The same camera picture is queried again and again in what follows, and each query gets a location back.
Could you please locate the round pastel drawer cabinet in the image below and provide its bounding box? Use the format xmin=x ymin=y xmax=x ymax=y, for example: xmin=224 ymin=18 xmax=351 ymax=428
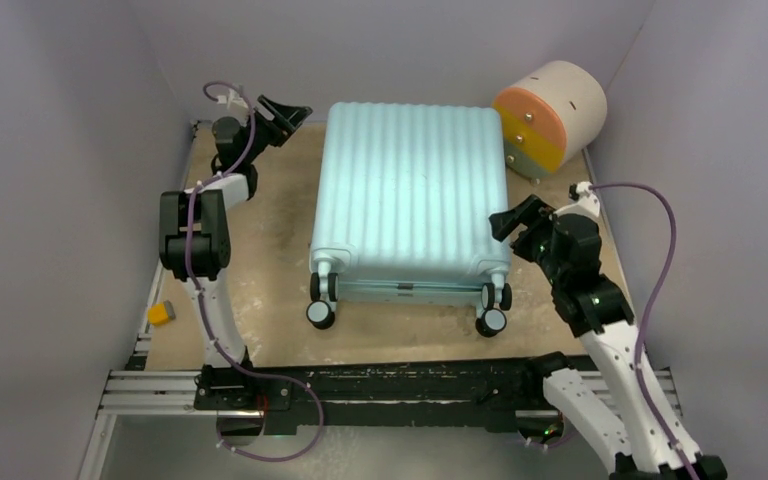
xmin=491 ymin=60 xmax=608 ymax=181

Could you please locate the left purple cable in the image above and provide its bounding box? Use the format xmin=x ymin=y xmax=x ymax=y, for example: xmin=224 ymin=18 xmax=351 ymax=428
xmin=183 ymin=80 xmax=326 ymax=464

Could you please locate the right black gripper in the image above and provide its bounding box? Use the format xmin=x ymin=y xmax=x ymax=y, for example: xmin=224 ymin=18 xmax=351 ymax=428
xmin=489 ymin=194 xmax=565 ymax=284

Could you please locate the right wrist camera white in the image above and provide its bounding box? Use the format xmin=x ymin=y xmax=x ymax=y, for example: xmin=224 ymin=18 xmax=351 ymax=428
xmin=565 ymin=181 xmax=601 ymax=221

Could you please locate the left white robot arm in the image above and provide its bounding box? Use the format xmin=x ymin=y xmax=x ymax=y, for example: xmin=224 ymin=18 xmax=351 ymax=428
xmin=159 ymin=95 xmax=312 ymax=409

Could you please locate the yellow grey small block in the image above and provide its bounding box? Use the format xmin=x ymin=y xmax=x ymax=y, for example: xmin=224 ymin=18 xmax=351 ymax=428
xmin=146 ymin=300 xmax=176 ymax=326

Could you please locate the light blue suitcase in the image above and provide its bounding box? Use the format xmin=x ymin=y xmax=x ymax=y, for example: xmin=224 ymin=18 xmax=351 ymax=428
xmin=306 ymin=102 xmax=513 ymax=337

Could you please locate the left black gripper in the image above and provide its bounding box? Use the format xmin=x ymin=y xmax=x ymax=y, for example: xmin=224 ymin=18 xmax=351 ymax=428
xmin=242 ymin=97 xmax=310 ymax=165

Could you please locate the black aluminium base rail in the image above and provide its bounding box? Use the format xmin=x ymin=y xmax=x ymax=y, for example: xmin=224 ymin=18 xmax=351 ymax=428
xmin=77 ymin=291 xmax=703 ymax=480

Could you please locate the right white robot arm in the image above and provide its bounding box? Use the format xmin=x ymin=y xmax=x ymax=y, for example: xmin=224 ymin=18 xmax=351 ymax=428
xmin=489 ymin=194 xmax=728 ymax=479

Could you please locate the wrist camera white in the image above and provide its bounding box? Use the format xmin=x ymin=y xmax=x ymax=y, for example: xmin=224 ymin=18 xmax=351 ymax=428
xmin=565 ymin=181 xmax=601 ymax=221
xmin=215 ymin=90 xmax=249 ymax=115

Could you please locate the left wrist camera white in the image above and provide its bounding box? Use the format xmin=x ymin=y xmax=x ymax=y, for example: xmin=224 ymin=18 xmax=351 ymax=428
xmin=215 ymin=90 xmax=249 ymax=115

